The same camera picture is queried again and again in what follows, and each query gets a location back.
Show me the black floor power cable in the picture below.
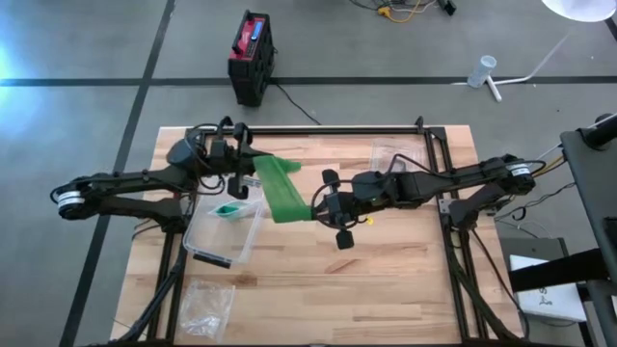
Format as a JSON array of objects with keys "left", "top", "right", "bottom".
[{"left": 273, "top": 81, "right": 323, "bottom": 126}]

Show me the yellow cable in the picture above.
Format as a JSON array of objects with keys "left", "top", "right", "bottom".
[{"left": 377, "top": 4, "right": 421, "bottom": 24}]

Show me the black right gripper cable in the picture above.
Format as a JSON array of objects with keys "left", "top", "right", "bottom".
[{"left": 310, "top": 153, "right": 454, "bottom": 228}]

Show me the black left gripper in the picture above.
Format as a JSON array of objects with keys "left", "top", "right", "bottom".
[{"left": 207, "top": 122, "right": 274, "bottom": 200}]

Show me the green elastic bandage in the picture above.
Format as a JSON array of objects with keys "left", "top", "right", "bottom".
[{"left": 253, "top": 154, "right": 313, "bottom": 224}]

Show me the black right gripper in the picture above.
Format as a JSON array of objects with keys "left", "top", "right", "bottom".
[{"left": 309, "top": 168, "right": 368, "bottom": 251}]

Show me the white box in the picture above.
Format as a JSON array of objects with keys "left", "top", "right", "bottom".
[{"left": 509, "top": 254, "right": 588, "bottom": 323}]

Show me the black desk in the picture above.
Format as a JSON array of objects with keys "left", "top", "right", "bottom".
[{"left": 508, "top": 113, "right": 617, "bottom": 347}]

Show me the clear plastic container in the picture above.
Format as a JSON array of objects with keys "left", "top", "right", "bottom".
[{"left": 181, "top": 192, "right": 265, "bottom": 269}]

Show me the red and black power station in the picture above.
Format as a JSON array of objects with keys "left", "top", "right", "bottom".
[{"left": 227, "top": 9, "right": 277, "bottom": 108}]

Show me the teal elastic bandage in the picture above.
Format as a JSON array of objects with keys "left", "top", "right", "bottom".
[{"left": 214, "top": 201, "right": 245, "bottom": 219}]

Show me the clear plastic bag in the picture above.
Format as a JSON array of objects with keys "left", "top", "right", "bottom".
[{"left": 177, "top": 278, "right": 236, "bottom": 343}]

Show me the white floor lamp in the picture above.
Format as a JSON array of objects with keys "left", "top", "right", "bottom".
[{"left": 451, "top": 0, "right": 617, "bottom": 103}]

